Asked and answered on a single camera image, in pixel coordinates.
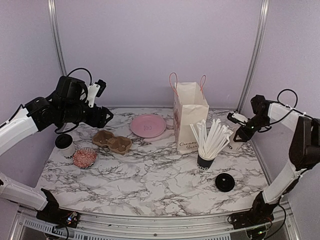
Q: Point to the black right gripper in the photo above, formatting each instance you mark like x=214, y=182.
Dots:
x=245, y=136

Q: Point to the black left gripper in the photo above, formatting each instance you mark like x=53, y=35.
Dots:
x=98, y=119

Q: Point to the brown cardboard cup carrier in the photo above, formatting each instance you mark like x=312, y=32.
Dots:
x=116, y=144

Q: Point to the black plastic cup lid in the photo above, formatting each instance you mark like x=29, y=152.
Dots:
x=224, y=182

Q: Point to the white paper takeout bag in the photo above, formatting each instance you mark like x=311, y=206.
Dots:
x=189, y=107

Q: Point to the white paper coffee cup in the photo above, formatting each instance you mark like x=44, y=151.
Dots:
x=67, y=151

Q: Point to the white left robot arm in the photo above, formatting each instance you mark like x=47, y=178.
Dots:
x=71, y=102

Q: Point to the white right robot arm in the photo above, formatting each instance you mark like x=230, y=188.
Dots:
x=304, y=149

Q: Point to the bundle of white wrapped straws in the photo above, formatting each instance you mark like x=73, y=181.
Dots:
x=212, y=142

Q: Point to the red patterned small bowl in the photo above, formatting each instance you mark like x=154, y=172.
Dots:
x=84, y=157

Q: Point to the black cup holding straws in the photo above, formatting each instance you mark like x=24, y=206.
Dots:
x=204, y=163

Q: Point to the pink round plate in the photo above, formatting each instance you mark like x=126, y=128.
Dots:
x=148, y=125

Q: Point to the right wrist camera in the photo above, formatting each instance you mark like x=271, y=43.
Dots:
x=237, y=118

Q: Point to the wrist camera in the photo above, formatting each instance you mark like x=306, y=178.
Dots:
x=237, y=118
x=95, y=90

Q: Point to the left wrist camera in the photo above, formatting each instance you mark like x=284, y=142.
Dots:
x=95, y=90

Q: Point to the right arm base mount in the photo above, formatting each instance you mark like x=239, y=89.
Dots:
x=247, y=219

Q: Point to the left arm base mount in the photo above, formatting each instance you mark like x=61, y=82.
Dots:
x=52, y=213

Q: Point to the left aluminium frame post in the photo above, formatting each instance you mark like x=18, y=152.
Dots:
x=56, y=35

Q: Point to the aluminium frame post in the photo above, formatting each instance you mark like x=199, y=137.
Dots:
x=56, y=35
x=258, y=42

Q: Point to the aluminium front rail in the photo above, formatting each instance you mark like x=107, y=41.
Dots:
x=98, y=226

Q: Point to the right aluminium frame post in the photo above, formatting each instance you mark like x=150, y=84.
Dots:
x=258, y=42

